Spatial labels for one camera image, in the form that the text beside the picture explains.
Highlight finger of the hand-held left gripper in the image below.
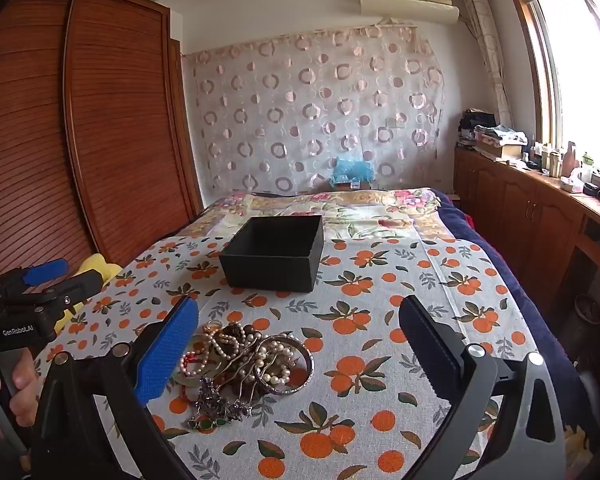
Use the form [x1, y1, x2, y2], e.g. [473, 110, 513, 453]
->
[0, 259, 70, 303]
[10, 270, 106, 331]

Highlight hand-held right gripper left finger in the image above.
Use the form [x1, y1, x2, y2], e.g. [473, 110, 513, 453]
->
[30, 295, 201, 480]

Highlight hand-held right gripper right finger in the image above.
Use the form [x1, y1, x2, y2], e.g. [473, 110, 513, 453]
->
[399, 294, 566, 480]

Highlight white pearl necklace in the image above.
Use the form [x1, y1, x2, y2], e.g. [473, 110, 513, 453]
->
[180, 326, 301, 387]

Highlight purple rhinestone jewelry piece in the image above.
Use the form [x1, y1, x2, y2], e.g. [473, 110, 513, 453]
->
[185, 376, 254, 423]

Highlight dark wooden bead bracelet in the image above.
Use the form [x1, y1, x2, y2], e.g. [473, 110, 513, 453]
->
[219, 322, 262, 352]

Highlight silver wavy hair sticks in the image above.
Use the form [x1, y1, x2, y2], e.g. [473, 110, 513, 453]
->
[227, 342, 273, 413]

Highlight silver metal bangle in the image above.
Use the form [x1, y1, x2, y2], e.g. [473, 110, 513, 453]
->
[252, 336, 314, 397]

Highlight black cardboard box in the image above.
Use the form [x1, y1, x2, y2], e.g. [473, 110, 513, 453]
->
[218, 215, 325, 293]

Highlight person's left hand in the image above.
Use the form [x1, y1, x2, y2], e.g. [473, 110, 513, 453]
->
[0, 349, 40, 441]

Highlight yellow plush toy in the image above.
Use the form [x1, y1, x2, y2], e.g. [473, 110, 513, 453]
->
[55, 254, 123, 332]

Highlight orange fruit print cloth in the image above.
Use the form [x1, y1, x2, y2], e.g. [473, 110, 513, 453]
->
[35, 232, 536, 480]

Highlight green stone pendant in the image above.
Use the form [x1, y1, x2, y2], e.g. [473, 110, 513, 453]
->
[186, 416, 229, 432]

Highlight navy blue blanket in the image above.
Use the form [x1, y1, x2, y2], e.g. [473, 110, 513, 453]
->
[432, 187, 588, 411]

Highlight floral quilt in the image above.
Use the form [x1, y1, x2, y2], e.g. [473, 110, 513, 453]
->
[180, 187, 443, 256]

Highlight brown wooden wardrobe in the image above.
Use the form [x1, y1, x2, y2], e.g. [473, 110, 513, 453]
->
[0, 0, 204, 286]

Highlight wooden side cabinet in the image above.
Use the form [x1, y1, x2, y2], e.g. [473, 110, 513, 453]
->
[452, 145, 600, 346]

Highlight tissue box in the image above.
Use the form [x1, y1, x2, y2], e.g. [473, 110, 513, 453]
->
[560, 167, 587, 195]

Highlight stack of clothes and books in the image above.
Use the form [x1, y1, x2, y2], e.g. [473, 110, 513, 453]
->
[457, 107, 529, 162]

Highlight sheer circle pattern curtain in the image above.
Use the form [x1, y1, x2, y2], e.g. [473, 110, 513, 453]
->
[184, 22, 447, 196]

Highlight patterned window curtain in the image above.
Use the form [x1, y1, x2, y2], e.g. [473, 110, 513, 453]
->
[457, 0, 514, 131]

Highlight window with wooden frame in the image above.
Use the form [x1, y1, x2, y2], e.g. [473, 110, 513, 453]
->
[500, 0, 600, 176]

